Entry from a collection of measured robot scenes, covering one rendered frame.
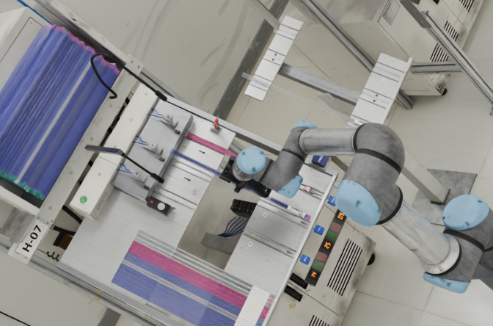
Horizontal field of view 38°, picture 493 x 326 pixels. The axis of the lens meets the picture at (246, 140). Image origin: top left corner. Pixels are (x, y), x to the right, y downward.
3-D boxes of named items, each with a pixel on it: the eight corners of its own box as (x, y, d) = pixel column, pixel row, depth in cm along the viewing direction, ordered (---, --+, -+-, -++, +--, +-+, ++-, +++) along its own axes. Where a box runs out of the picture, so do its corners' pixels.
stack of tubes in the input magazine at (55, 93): (122, 70, 244) (58, 21, 229) (43, 201, 229) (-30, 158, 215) (105, 70, 254) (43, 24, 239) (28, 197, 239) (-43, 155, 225)
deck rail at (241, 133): (337, 177, 250) (338, 171, 245) (334, 181, 250) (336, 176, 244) (159, 97, 264) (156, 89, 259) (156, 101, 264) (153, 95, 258)
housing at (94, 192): (166, 106, 264) (160, 91, 251) (100, 225, 250) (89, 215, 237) (147, 98, 266) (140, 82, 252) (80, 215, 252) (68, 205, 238)
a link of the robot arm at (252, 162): (261, 178, 198) (234, 163, 198) (254, 185, 209) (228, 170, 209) (274, 154, 201) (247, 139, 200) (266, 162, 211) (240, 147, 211)
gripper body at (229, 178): (229, 158, 226) (235, 150, 215) (252, 170, 227) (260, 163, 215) (218, 179, 224) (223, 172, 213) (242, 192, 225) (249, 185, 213)
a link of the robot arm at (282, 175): (312, 164, 203) (278, 145, 203) (294, 199, 201) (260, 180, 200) (305, 169, 211) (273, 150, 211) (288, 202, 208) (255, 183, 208)
